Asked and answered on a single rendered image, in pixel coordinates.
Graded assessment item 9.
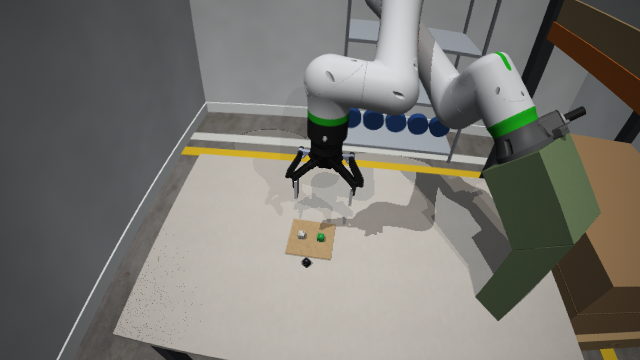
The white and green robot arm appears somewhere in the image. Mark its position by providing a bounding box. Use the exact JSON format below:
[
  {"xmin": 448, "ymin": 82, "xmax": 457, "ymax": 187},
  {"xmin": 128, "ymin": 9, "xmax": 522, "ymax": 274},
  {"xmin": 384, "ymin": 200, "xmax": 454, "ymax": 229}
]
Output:
[{"xmin": 304, "ymin": 0, "xmax": 586, "ymax": 164}]

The tan square mat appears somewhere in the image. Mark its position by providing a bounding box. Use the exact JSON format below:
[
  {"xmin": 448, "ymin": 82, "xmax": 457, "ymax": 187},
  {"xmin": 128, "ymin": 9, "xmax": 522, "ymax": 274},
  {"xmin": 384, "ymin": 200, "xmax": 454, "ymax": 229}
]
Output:
[{"xmin": 285, "ymin": 219, "xmax": 336, "ymax": 260}]

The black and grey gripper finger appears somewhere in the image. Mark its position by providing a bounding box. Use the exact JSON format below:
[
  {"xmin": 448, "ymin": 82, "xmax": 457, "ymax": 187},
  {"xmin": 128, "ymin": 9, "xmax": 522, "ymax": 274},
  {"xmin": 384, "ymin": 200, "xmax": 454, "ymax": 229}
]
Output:
[
  {"xmin": 285, "ymin": 146, "xmax": 322, "ymax": 199},
  {"xmin": 328, "ymin": 152, "xmax": 364, "ymax": 206}
]

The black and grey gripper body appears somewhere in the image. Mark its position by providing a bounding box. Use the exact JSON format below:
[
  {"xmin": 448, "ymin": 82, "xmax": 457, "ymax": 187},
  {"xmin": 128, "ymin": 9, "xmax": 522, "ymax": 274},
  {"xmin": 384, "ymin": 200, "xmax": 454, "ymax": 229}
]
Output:
[{"xmin": 308, "ymin": 141, "xmax": 343, "ymax": 169}]

